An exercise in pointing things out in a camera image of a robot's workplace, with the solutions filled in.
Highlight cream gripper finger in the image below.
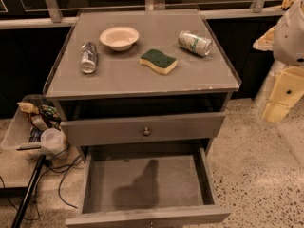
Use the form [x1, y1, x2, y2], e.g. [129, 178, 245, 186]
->
[253, 27, 276, 51]
[262, 66, 304, 123]

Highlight green and yellow sponge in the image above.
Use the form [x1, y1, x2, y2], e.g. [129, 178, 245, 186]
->
[139, 49, 178, 75]

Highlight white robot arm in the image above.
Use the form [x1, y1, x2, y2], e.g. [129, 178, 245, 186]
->
[253, 0, 304, 123]

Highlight closed upper grey drawer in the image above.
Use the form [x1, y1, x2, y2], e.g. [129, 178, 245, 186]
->
[61, 112, 225, 146]

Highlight grey drawer cabinet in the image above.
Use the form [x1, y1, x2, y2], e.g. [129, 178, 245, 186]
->
[42, 9, 242, 163]

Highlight round metal drawer knob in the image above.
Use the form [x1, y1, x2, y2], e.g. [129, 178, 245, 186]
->
[142, 127, 151, 137]

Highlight open middle grey drawer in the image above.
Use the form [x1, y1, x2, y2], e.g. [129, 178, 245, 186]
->
[66, 149, 231, 228]

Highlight white bowl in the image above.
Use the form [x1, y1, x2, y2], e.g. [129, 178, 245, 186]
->
[100, 27, 139, 51]

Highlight clear plastic bottle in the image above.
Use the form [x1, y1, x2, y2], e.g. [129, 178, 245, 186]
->
[80, 42, 98, 74]

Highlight colourful snack bag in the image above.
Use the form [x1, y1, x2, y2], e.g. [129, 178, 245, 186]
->
[39, 104, 61, 123]

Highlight clear plastic cup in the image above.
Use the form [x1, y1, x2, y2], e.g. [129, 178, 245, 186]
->
[41, 128, 66, 154]

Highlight clear plastic bin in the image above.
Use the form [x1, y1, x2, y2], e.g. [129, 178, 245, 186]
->
[0, 107, 68, 187]

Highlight black pole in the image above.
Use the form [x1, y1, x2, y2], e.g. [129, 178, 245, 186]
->
[11, 155, 46, 228]

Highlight white support post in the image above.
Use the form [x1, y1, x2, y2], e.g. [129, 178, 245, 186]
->
[254, 60, 284, 112]

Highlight metal railing frame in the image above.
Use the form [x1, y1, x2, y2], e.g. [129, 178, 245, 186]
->
[0, 0, 284, 29]

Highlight black cable on floor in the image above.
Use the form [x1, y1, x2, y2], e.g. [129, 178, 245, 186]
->
[0, 144, 84, 221]

